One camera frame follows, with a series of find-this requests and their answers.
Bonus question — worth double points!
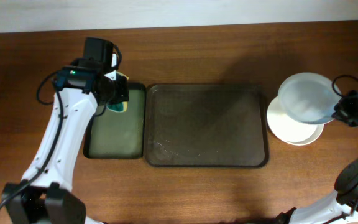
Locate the black tray with water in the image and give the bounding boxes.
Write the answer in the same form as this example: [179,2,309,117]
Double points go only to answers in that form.
[83,83,146,159]

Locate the dark brown serving tray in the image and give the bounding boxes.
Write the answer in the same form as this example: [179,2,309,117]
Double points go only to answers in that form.
[144,84,270,169]

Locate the grey plate with red stain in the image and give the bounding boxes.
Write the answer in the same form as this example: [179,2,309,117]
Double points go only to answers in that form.
[278,72,341,124]

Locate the yellow green sponge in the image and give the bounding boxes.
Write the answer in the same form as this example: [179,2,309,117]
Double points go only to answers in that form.
[107,101,127,113]

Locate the cream white plate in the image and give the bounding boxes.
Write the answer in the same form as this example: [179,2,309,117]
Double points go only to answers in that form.
[267,97,324,146]

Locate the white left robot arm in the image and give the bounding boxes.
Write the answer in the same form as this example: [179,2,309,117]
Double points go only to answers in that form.
[0,37,129,223]

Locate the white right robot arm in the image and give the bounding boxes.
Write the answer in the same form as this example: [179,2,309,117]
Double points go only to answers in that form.
[267,73,358,223]

